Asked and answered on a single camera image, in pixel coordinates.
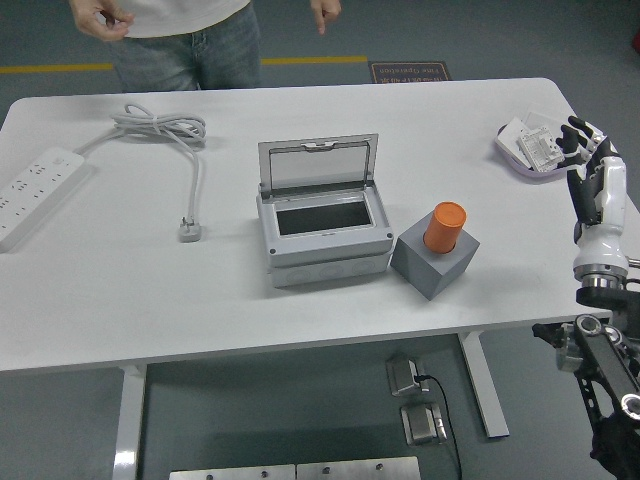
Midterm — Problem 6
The person's left hand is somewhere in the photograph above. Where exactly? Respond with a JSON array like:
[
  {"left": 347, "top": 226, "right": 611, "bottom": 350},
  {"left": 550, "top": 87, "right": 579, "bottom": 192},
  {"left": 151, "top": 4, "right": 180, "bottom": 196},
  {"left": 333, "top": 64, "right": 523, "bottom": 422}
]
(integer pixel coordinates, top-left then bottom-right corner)
[{"left": 309, "top": 0, "right": 343, "bottom": 36}]

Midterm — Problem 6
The person's right hand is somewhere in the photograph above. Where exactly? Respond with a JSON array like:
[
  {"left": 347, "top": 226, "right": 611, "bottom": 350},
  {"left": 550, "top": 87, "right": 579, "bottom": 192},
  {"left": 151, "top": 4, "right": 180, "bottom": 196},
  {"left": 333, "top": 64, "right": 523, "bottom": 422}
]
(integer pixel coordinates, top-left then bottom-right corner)
[{"left": 69, "top": 0, "right": 136, "bottom": 42}]

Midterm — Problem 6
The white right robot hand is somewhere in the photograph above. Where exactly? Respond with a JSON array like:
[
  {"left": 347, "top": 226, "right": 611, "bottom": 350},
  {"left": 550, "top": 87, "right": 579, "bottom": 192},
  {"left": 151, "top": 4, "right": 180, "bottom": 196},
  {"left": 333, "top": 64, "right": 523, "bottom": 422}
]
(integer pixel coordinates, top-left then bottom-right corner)
[{"left": 554, "top": 115, "right": 629, "bottom": 272}]

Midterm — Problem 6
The transparent hinged box lid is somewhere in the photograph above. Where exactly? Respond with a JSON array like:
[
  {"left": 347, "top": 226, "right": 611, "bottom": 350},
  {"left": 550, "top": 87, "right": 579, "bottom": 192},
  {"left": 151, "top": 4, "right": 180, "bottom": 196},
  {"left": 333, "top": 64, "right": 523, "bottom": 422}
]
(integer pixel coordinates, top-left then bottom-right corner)
[{"left": 257, "top": 132, "right": 380, "bottom": 197}]

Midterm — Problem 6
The orange cylindrical battery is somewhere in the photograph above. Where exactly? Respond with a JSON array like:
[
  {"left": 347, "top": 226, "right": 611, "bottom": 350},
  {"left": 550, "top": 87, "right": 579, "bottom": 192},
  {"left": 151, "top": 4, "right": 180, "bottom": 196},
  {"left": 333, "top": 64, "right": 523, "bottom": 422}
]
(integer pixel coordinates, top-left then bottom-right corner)
[{"left": 423, "top": 201, "right": 468, "bottom": 255}]

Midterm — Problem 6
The silver floor socket box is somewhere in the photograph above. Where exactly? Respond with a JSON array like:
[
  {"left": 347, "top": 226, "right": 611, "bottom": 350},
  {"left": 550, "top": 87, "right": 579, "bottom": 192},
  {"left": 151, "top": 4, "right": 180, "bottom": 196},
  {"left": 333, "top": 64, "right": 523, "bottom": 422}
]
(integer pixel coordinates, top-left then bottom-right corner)
[
  {"left": 399, "top": 402, "right": 448, "bottom": 448},
  {"left": 385, "top": 352, "right": 431, "bottom": 399}
]

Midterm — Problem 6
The purple plastic tray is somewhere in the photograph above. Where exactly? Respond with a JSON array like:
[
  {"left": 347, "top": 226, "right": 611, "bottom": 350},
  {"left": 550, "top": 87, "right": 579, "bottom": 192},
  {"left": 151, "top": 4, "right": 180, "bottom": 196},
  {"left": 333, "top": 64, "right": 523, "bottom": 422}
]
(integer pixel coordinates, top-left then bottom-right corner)
[{"left": 496, "top": 124, "right": 581, "bottom": 185}]

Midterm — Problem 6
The person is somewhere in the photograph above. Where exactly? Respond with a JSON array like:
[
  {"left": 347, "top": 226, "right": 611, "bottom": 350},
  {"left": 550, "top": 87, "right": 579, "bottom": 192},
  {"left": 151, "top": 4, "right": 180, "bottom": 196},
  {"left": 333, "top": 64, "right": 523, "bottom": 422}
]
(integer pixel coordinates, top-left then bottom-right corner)
[{"left": 107, "top": 0, "right": 264, "bottom": 94}]

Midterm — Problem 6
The dark printed floor sign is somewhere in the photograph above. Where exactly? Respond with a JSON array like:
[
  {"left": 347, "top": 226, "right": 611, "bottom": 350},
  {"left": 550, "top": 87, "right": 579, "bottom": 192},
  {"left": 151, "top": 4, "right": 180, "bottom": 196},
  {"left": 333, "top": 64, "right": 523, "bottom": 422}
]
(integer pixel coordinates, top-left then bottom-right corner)
[{"left": 368, "top": 60, "right": 454, "bottom": 85}]

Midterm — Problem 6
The clear plastic packet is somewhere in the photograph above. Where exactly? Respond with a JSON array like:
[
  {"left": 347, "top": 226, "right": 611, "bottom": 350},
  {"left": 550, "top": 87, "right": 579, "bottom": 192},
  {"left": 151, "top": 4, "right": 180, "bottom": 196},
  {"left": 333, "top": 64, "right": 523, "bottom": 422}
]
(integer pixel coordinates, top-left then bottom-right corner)
[{"left": 521, "top": 102, "right": 572, "bottom": 139}]

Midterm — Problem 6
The white power strip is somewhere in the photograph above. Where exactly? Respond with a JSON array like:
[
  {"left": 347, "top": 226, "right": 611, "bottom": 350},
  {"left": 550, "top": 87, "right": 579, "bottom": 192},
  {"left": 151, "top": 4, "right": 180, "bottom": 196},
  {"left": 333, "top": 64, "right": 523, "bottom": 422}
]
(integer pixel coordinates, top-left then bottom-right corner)
[{"left": 0, "top": 145, "right": 87, "bottom": 253}]

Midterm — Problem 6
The grey cube holder block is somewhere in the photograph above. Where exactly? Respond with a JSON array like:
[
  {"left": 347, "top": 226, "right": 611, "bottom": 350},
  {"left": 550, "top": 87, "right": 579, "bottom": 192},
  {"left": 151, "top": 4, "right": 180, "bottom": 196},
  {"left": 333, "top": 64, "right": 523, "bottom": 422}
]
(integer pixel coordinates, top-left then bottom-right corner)
[{"left": 390, "top": 212, "right": 482, "bottom": 302}]

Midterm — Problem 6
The grey metal plate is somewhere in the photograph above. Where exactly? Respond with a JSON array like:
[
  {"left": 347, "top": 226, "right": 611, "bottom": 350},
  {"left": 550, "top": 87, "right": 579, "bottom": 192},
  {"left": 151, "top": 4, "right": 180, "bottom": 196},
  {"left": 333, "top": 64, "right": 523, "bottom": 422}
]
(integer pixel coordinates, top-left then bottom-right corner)
[
  {"left": 295, "top": 455, "right": 421, "bottom": 480},
  {"left": 168, "top": 464, "right": 297, "bottom": 480}
]

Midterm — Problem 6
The white switch panel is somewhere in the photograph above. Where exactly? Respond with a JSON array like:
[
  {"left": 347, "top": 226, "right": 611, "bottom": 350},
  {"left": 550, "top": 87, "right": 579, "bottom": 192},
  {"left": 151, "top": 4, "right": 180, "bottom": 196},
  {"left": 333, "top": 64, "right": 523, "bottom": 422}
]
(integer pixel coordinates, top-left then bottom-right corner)
[{"left": 516, "top": 125, "right": 566, "bottom": 173}]

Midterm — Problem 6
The black floor cable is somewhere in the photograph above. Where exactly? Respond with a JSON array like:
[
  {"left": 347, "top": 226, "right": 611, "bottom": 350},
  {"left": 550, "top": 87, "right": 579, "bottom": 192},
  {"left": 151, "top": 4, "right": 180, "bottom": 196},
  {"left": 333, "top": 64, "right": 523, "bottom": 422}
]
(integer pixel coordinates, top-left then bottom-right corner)
[{"left": 414, "top": 373, "right": 464, "bottom": 480}]

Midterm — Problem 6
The white power cord with plug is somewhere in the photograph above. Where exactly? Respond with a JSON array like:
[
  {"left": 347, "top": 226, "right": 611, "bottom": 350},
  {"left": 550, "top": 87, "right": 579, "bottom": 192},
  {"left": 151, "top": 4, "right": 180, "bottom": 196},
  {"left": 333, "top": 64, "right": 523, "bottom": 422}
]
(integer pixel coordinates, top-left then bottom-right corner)
[{"left": 74, "top": 101, "right": 209, "bottom": 245}]

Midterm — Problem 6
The grey electrical enclosure box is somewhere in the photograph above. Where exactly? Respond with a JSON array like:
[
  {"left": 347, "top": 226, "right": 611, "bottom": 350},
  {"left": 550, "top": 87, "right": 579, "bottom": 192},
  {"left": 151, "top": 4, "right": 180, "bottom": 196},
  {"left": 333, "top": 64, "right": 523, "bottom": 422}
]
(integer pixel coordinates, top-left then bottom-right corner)
[{"left": 256, "top": 180, "right": 394, "bottom": 289}]

